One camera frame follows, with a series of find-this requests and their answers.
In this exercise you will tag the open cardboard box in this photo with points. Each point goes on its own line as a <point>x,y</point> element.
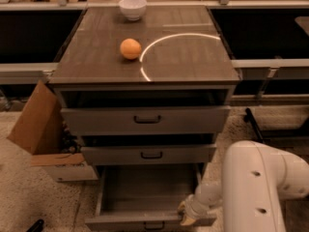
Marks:
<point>40,131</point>

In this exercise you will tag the white bowl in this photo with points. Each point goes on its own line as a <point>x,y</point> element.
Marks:
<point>133,9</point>

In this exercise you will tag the orange fruit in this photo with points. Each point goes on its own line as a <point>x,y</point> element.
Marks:
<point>130,49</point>

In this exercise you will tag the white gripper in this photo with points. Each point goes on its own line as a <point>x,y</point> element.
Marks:
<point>194,207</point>

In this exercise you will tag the black wheeled chair base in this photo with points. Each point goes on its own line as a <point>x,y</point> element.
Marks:
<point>278,128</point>

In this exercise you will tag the grey drawer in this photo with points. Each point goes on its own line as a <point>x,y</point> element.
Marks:
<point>145,198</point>
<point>130,155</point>
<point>146,120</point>

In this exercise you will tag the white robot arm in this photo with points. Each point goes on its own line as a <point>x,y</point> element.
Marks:
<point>254,179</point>

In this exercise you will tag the black object bottom left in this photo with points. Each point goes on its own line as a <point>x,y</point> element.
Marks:
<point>37,226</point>

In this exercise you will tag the back shelf rail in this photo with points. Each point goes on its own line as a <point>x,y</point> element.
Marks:
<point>26,73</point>

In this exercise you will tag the grey drawer cabinet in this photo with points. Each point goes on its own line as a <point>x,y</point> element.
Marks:
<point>183,63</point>

